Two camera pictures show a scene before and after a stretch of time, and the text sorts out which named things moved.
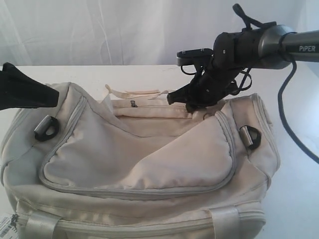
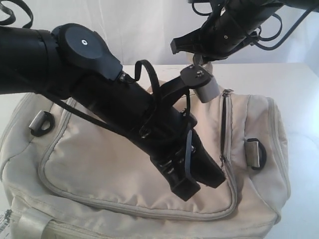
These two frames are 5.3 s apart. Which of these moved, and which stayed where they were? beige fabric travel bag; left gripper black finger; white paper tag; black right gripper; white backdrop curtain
Moved: black right gripper; left gripper black finger; white paper tag
Stayed: beige fabric travel bag; white backdrop curtain
